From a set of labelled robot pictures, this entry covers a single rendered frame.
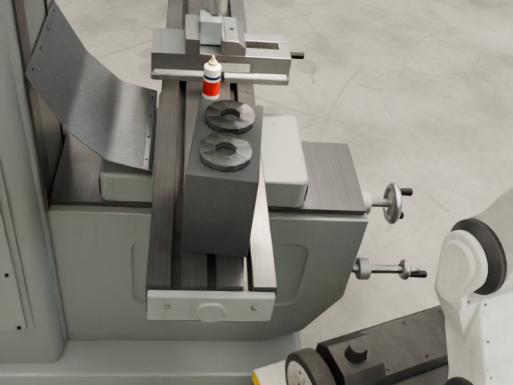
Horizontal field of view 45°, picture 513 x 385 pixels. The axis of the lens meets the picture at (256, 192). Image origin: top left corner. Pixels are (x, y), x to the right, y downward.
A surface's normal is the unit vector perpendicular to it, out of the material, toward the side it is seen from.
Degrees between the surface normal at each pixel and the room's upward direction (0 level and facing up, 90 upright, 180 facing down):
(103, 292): 90
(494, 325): 54
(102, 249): 90
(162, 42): 0
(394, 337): 0
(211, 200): 90
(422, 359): 0
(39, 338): 88
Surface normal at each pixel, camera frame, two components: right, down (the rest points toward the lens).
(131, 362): 0.11, -0.73
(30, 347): 0.09, 0.54
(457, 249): -0.91, 0.19
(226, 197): -0.04, 0.68
